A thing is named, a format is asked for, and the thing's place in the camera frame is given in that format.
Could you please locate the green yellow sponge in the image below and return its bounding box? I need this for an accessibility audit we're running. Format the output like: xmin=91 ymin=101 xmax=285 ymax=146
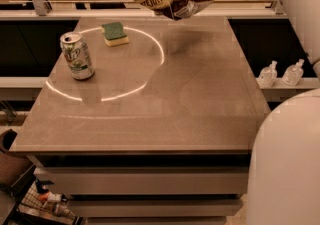
xmin=101 ymin=22 xmax=129 ymax=47

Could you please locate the brown chair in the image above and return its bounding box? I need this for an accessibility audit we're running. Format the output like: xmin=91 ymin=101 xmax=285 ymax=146
xmin=0 ymin=129 xmax=32 ymax=186

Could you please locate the clear sanitizer bottle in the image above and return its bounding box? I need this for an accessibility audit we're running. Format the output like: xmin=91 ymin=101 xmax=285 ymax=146
xmin=282 ymin=59 xmax=304 ymax=86
xmin=257 ymin=61 xmax=277 ymax=88

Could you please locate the wire basket with items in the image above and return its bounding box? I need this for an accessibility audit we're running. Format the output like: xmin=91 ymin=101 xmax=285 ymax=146
xmin=19 ymin=179 xmax=76 ymax=221

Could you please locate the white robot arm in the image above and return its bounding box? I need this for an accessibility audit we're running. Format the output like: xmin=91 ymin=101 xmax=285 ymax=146
xmin=246 ymin=0 xmax=320 ymax=225

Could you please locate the green white soda can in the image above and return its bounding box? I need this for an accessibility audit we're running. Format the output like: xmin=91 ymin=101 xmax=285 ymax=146
xmin=60 ymin=32 xmax=95 ymax=80

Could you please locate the grey drawer cabinet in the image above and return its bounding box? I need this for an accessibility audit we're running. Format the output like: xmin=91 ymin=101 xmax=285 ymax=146
xmin=29 ymin=153 xmax=250 ymax=225

